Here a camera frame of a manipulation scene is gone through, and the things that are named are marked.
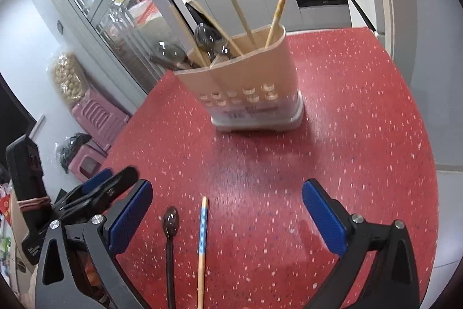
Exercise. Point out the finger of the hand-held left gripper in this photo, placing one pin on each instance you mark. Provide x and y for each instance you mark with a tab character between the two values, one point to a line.
119	186
96	182

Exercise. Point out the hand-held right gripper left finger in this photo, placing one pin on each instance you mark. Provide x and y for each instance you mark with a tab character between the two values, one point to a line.
130	215

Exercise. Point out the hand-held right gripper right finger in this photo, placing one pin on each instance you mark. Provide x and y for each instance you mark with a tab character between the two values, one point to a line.
323	218

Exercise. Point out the dark plastic spoon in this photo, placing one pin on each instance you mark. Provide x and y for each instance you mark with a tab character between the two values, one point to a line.
170	222

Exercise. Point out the blue patterned wooden chopstick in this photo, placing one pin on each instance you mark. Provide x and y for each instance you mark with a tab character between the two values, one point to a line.
203	233

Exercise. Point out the beige utensil holder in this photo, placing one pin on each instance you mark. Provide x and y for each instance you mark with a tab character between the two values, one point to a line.
249	77

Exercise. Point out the clear plastic spoon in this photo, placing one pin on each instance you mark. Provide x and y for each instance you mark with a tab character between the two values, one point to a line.
205	37
168	51

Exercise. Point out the black plastic bag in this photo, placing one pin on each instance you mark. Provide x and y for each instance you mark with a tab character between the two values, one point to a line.
72	146

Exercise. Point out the pink slatted plastic stool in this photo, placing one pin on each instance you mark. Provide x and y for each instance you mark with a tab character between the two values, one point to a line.
97	117

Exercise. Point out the clear bag of nuts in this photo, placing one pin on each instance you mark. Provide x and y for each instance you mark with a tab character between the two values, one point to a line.
67	77

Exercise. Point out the dotted wooden chopstick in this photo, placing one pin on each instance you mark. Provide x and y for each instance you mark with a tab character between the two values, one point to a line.
280	6

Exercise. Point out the wall switch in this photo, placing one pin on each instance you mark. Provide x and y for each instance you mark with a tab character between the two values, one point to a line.
61	27

